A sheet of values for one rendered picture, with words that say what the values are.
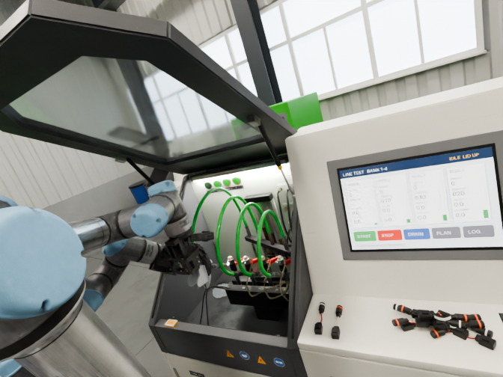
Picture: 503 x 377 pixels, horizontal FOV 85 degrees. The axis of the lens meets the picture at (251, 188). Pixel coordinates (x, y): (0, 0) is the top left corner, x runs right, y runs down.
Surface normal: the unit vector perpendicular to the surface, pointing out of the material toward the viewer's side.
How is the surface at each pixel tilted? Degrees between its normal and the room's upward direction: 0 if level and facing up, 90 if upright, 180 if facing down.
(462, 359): 0
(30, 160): 90
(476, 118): 76
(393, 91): 90
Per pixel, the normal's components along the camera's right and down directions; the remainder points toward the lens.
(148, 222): -0.04, 0.29
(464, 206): -0.47, 0.15
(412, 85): -0.54, 0.40
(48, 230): 0.91, -0.38
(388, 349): -0.29, -0.92
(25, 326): 0.66, 0.18
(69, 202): 0.79, -0.07
